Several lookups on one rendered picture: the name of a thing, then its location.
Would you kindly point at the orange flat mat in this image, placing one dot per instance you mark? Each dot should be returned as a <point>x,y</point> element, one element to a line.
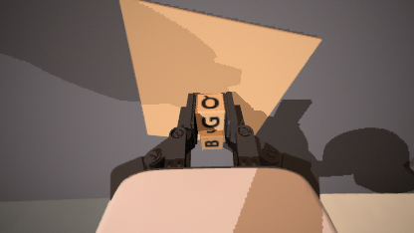
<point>177,52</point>

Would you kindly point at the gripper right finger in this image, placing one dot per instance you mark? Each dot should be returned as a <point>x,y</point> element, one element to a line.
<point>249,150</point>

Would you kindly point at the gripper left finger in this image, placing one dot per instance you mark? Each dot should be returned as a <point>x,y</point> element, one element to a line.
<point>175,151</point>

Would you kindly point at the tan block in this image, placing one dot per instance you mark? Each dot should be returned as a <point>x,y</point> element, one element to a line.
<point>211,139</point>
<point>210,112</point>

